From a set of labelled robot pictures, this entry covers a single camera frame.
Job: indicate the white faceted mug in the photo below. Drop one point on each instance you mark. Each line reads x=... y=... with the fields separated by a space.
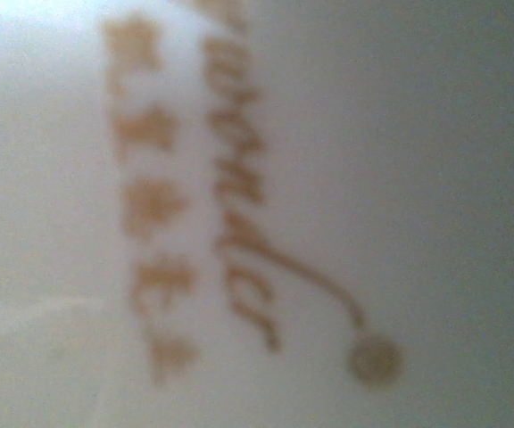
x=373 y=178

